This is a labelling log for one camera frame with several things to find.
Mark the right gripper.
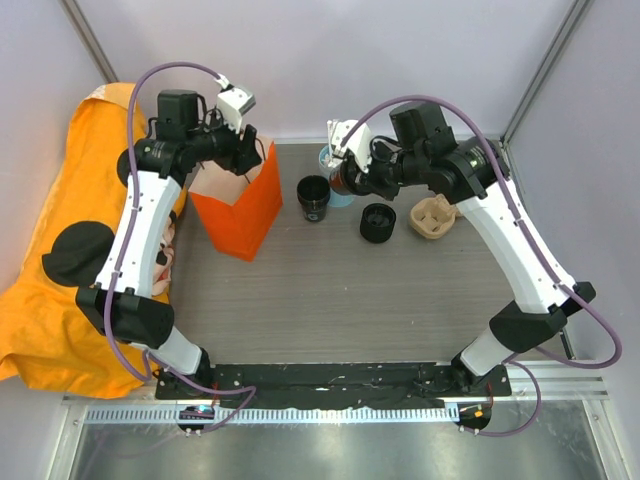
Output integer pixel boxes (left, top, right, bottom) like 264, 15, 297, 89
349, 138, 426, 202

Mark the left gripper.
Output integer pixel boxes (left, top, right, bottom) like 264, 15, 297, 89
186, 106, 261, 175

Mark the black paper coffee cup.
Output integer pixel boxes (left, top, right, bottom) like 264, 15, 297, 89
328, 167, 351, 196

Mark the orange paper bag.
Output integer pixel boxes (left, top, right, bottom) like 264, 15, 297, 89
189, 135, 283, 262

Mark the brown pulp cup carrier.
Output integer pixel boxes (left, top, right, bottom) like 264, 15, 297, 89
409, 194, 462, 240

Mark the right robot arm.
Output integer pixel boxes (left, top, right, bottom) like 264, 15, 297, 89
329, 96, 595, 395

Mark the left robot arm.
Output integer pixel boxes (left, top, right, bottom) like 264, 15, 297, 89
76, 86, 261, 399

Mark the light blue tin cup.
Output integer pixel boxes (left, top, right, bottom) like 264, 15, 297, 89
318, 145, 354, 208

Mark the stack of black cups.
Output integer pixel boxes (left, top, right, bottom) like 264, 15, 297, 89
296, 175, 331, 223

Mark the white wrapped straws bundle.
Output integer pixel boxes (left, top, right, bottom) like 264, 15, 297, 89
326, 119, 356, 167

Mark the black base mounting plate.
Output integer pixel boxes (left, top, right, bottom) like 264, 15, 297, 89
154, 360, 513, 411

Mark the orange cartoon mouse cloth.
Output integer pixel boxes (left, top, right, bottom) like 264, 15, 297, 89
1, 83, 142, 399

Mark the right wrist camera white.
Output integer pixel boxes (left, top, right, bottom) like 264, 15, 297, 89
343, 120, 373, 173

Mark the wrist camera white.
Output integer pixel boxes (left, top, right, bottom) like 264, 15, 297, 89
343, 120, 373, 173
216, 75, 256, 133

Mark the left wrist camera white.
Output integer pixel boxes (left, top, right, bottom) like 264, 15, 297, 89
216, 75, 256, 133

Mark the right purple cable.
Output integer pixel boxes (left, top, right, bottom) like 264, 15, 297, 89
339, 94, 624, 438

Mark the purple cable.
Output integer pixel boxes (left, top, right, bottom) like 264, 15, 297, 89
102, 61, 260, 459
339, 94, 624, 438

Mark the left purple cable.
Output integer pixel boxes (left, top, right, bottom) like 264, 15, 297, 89
102, 61, 260, 459

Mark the slotted aluminium rail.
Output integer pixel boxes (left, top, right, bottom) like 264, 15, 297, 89
84, 403, 459, 425

